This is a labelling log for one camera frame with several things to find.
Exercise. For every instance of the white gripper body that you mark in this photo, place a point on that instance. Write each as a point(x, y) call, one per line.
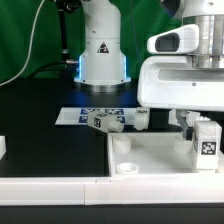
point(168, 79)

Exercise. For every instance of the white left fence block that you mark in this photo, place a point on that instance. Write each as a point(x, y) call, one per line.
point(2, 146)

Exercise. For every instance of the white front fence rail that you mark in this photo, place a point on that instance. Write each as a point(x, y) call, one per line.
point(152, 189)

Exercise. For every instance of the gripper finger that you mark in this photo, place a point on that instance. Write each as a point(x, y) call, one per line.
point(187, 131)

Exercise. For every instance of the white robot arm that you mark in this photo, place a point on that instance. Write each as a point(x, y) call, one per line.
point(102, 66)

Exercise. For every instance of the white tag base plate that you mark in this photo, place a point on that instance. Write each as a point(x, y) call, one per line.
point(79, 116)

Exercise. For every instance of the white square tabletop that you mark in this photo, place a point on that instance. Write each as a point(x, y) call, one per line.
point(144, 154)

